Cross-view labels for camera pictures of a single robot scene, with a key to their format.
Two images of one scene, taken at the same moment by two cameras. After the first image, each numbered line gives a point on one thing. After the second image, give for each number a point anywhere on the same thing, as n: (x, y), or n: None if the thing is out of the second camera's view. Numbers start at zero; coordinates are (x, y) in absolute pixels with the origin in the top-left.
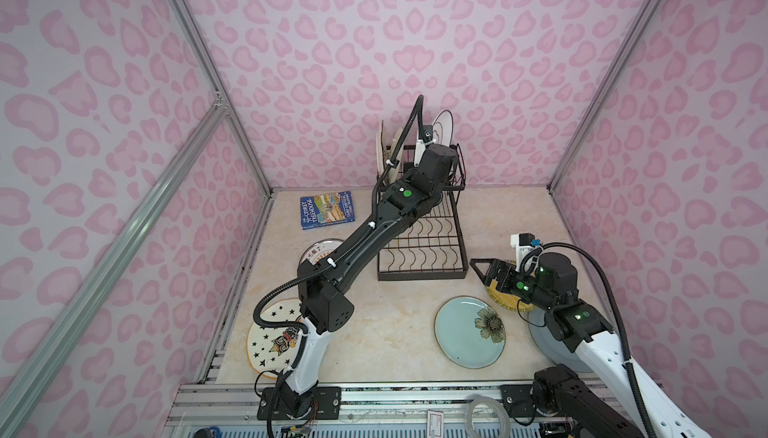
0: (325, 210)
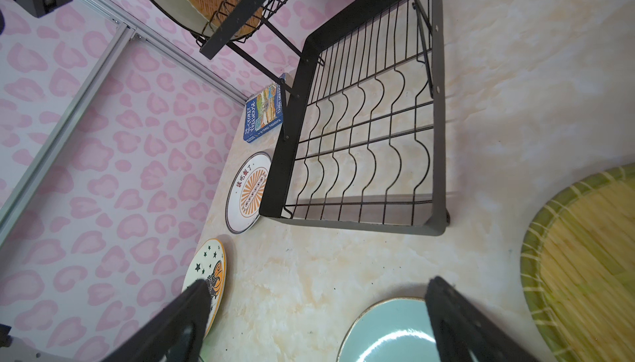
0: (264, 111)
